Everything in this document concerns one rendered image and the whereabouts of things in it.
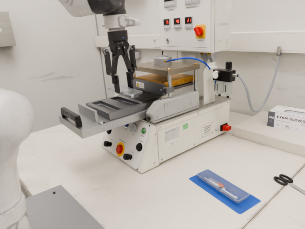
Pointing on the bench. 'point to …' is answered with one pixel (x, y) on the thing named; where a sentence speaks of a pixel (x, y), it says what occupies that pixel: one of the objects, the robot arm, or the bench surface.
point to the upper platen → (177, 82)
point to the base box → (184, 134)
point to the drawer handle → (65, 112)
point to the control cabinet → (196, 35)
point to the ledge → (270, 135)
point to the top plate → (168, 66)
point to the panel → (128, 142)
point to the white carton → (287, 118)
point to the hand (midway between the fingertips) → (123, 83)
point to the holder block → (116, 107)
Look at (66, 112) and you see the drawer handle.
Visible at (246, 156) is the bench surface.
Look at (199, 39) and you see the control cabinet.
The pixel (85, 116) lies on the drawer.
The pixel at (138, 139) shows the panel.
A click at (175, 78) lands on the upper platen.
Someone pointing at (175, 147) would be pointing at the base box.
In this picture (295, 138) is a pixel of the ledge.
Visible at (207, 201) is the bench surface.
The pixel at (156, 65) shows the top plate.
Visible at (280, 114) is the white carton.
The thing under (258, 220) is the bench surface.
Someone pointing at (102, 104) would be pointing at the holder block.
